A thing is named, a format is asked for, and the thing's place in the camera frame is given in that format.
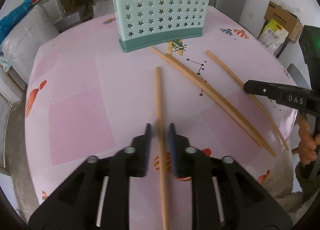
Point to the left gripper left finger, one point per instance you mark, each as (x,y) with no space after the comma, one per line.
(96,194)

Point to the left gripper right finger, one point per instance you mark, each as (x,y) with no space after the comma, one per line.
(224,194)

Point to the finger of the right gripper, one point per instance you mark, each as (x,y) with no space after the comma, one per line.
(299,98)

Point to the right human hand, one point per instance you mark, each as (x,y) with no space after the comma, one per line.
(308,143)

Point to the yellow green rice bag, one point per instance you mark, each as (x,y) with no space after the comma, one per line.
(273,36)

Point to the pink balloon pattern tablecloth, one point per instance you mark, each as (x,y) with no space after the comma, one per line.
(86,97)

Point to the mint green utensil holder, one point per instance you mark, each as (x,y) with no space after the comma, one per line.
(143,23)

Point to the large wrapped white bundle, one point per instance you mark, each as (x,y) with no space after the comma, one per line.
(22,43)

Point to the blue plastic bag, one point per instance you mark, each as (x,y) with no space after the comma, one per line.
(9,21)

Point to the cardboard box by wall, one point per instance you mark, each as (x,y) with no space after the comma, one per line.
(287,20)

